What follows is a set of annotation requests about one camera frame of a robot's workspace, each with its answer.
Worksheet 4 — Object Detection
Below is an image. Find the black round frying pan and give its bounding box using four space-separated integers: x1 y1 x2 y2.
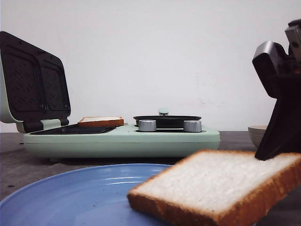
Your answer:
133 109 202 129

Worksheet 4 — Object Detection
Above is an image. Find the beige ribbed bowl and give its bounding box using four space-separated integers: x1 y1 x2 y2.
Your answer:
248 125 267 148

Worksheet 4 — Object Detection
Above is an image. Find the blue round plate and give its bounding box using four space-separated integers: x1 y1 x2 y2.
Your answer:
0 164 166 226

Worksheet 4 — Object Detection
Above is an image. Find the mint green sandwich maker lid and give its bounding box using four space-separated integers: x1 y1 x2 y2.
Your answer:
0 31 71 135

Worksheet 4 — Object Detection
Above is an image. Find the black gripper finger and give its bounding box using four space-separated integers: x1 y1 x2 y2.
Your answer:
254 94 301 161

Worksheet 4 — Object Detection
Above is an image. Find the left silver control knob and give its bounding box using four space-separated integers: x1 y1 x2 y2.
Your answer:
138 120 157 132

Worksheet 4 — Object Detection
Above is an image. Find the white bread slice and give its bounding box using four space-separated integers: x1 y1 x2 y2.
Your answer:
78 117 124 127
127 150 301 226

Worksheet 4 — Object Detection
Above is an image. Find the silver control knob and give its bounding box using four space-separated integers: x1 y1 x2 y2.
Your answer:
183 120 202 133
138 120 157 132

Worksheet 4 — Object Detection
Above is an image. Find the right silver control knob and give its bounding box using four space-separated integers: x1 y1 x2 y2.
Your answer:
183 120 202 133

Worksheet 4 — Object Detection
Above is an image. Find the mint green breakfast maker base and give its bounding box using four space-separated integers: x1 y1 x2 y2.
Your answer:
24 124 220 158

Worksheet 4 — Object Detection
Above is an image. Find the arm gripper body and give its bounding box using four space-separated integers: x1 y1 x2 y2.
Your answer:
252 19 301 99

